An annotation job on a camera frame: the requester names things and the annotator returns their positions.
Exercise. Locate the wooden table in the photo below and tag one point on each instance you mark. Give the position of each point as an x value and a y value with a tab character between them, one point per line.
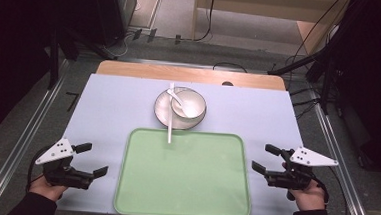
180	74

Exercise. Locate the white plate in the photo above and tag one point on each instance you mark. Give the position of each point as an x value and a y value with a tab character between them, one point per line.
162	110

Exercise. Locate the pale table cover sheet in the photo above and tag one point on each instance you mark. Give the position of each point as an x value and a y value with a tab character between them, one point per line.
111	109

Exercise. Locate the black metal stand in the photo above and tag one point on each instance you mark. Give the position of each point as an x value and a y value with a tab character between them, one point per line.
56	56
325	59

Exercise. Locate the wooden shelf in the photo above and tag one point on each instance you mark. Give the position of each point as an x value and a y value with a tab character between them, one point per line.
268	5

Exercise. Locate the dark curtain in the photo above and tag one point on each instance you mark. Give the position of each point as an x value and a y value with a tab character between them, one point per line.
377	82
12	43

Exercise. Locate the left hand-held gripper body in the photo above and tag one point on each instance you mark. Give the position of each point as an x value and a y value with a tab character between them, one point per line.
61	174

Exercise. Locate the white bowl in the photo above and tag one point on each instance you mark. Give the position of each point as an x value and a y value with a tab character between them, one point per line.
197	103

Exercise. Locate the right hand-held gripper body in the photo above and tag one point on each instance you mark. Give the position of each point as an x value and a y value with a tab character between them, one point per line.
291	178

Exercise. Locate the white spoon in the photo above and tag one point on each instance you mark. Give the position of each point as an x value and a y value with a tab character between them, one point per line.
186	109

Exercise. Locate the black angled key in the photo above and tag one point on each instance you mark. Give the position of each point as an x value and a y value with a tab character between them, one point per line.
73	99

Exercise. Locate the person's left hand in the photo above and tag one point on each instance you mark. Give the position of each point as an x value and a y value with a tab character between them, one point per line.
45	189

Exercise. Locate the white chopsticks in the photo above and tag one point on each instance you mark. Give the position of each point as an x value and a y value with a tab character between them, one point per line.
169	129

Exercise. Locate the person's right hand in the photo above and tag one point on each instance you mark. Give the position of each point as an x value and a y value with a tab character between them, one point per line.
309	198

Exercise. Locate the black cabinet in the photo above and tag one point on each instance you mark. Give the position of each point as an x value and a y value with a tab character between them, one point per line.
117	9

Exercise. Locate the green tray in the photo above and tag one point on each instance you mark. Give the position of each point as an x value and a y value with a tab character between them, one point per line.
184	180

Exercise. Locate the metal floor rail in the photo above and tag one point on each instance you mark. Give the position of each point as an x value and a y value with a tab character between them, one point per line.
345	170
19	137

